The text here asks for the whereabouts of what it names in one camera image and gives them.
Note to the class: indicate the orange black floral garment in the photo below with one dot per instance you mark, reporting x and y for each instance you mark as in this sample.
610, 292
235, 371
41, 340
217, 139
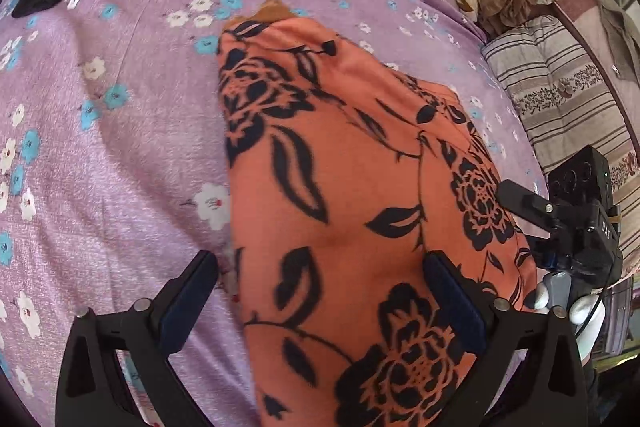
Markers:
350, 207

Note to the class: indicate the striped floral pillow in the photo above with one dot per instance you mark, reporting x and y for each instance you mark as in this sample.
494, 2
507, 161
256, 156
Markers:
550, 82

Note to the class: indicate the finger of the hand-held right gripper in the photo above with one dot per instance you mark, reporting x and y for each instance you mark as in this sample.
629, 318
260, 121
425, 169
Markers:
546, 258
525, 202

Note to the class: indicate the khaki shirt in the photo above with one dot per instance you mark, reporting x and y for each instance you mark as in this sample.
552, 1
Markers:
620, 37

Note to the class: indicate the purple floral bedsheet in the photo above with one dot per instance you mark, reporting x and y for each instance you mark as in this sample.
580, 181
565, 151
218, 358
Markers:
125, 157

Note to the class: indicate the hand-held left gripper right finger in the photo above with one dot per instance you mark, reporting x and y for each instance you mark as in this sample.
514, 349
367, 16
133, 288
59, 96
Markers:
457, 307

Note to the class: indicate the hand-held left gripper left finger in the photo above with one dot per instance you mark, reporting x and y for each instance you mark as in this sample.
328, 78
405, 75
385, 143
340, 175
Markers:
187, 307

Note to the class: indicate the person's right hand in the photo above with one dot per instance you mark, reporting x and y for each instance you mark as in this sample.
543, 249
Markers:
590, 312

